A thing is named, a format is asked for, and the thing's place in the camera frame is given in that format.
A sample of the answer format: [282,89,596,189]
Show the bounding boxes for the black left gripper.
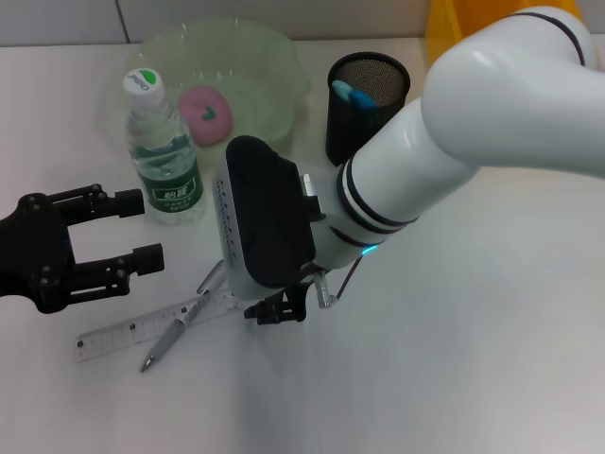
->
[0,183,165,315]

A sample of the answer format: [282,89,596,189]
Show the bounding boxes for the clear bottle green label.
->
[122,67,205,227]

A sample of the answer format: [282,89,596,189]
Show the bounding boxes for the green glass fruit bowl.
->
[123,16,313,152]

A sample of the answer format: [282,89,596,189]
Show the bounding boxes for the blue scissors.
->
[330,79,379,114]

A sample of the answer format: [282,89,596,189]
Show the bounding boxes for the grey right gripper cable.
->
[314,257,370,311]

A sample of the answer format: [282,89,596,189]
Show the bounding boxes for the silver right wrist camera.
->
[215,135,327,302]

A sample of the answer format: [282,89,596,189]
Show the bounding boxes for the silver ballpoint pen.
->
[139,259,228,375]

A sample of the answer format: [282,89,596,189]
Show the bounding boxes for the clear plastic ruler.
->
[75,290,237,364]

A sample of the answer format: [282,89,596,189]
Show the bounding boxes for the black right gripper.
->
[243,270,317,325]

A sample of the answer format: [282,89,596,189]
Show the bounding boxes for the yellow plastic bin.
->
[423,0,599,72]

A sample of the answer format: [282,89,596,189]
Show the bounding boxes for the pink peach toy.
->
[177,84,234,147]

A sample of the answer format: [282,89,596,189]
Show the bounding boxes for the black mesh pen holder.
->
[325,51,411,166]

